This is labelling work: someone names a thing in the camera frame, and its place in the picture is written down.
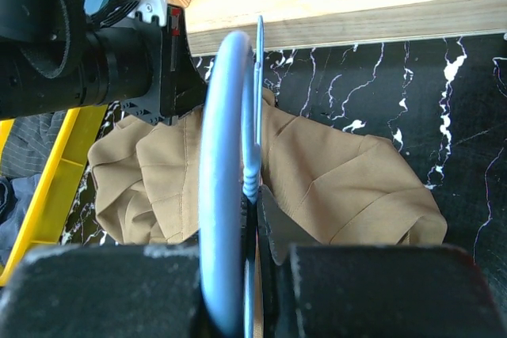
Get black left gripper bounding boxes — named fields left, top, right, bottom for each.
left=1, top=0, right=208, bottom=126

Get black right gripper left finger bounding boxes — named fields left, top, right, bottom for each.
left=1, top=245, right=206, bottom=337

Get tan garment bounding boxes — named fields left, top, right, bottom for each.
left=88, top=90, right=448, bottom=259

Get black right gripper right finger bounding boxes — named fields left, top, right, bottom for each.
left=257, top=186, right=506, bottom=337

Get blue wire hanger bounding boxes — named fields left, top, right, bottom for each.
left=198, top=20, right=264, bottom=337

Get dark grey garments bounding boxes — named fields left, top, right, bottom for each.
left=1, top=111, right=67, bottom=265

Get yellow plastic bin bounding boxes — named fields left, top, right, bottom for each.
left=1, top=105, right=108, bottom=287

